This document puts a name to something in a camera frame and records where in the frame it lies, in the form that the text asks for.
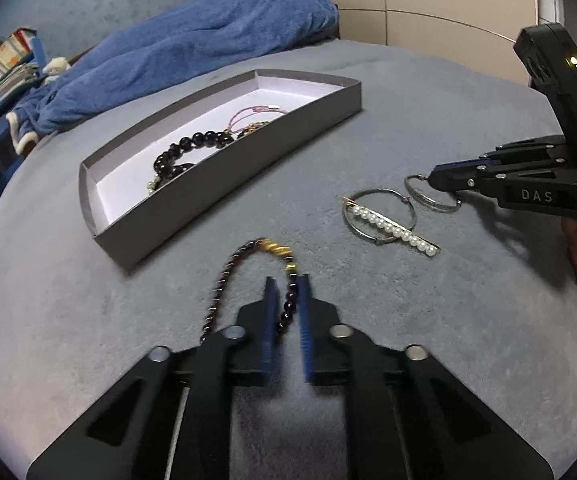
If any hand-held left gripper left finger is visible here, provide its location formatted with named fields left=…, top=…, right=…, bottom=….
left=26, top=276, right=282, bottom=480

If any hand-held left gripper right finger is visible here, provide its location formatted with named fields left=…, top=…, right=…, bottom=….
left=296, top=273, right=557, bottom=480

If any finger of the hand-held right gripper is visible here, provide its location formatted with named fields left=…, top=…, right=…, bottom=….
left=427, top=162, right=519, bottom=202
left=447, top=136, right=577, bottom=173

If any silver bangle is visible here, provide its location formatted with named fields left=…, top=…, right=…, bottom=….
left=343, top=189, right=416, bottom=246
left=405, top=174, right=463, bottom=215

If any dark red bead bracelet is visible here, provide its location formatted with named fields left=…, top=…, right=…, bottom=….
left=199, top=237, right=302, bottom=346

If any grey cardboard box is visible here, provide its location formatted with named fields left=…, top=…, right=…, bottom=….
left=78, top=68, right=363, bottom=267

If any small dark bead bracelet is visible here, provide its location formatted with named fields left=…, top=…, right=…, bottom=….
left=156, top=161, right=195, bottom=183

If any red and gold bracelet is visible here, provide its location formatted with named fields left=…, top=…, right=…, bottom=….
left=236, top=121, right=272, bottom=137

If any large black bead bracelet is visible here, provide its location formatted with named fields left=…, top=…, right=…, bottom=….
left=153, top=131, right=234, bottom=181

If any pink cord bracelet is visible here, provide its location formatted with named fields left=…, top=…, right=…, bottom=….
left=227, top=103, right=288, bottom=136

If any pearl bar hair clip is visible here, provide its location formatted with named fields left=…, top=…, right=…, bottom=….
left=341, top=196, right=442, bottom=259

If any beige wardrobe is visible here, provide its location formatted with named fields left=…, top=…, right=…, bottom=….
left=297, top=0, right=577, bottom=86

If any blue blanket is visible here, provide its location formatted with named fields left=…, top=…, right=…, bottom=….
left=6, top=0, right=340, bottom=156

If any white stuffed toy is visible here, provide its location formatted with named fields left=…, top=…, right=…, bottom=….
left=42, top=56, right=72, bottom=77

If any stack of papers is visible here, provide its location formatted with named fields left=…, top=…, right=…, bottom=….
left=0, top=62, right=44, bottom=98

